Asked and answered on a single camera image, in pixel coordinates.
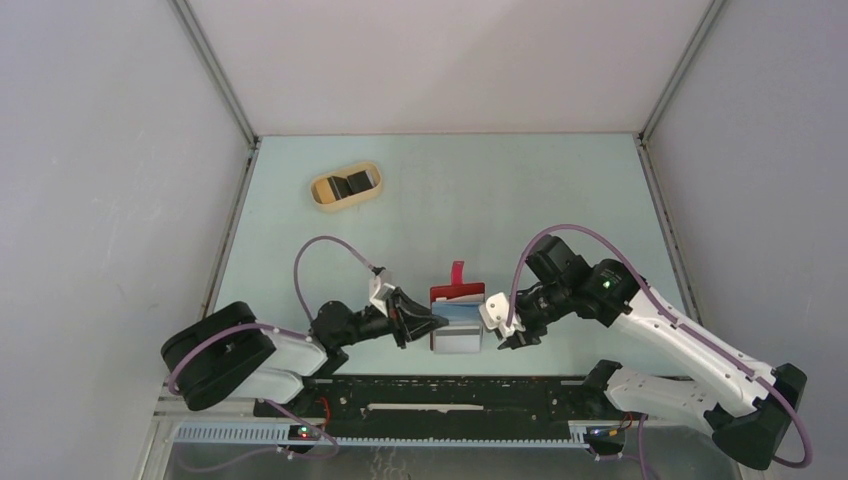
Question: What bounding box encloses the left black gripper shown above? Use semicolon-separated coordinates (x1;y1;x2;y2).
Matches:
337;285;448;348

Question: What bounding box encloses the red card holder wallet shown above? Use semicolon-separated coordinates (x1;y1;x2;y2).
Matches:
429;260;486;355

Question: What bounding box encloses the beige oval tray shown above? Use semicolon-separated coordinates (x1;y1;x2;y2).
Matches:
309;161;384;213

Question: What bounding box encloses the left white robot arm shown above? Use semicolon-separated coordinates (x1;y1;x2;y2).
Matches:
160;287;449;417

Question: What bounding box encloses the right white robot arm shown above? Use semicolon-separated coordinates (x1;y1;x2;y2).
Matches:
479;233;812;471

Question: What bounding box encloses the gold black card in tray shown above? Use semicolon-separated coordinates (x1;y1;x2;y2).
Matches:
313;176;351;205

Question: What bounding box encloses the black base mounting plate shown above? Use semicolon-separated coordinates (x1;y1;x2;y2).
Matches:
285;375;641;442

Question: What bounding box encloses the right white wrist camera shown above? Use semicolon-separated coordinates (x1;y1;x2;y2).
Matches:
478;292;515;339

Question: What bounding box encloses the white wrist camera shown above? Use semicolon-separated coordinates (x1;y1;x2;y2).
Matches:
368;267;396;316
478;292;515;339

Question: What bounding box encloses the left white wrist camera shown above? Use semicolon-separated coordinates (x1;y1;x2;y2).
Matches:
368;267;396;316

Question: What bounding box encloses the aluminium frame rail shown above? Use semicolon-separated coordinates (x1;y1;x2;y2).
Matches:
138;370;774;479

